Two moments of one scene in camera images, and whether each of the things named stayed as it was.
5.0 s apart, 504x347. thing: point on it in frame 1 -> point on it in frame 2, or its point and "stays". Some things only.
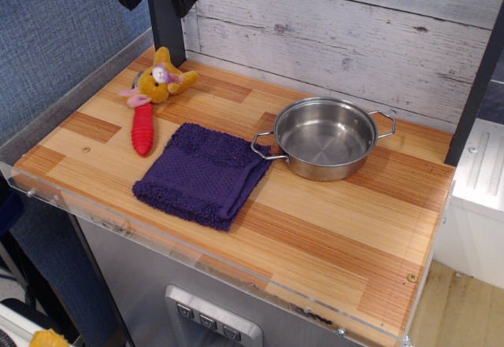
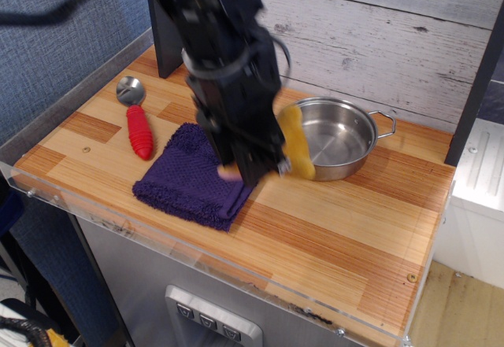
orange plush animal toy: (157, 83) -> (296, 138)
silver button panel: (200, 322) stays
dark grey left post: (166, 19) stays
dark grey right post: (472, 109) stays
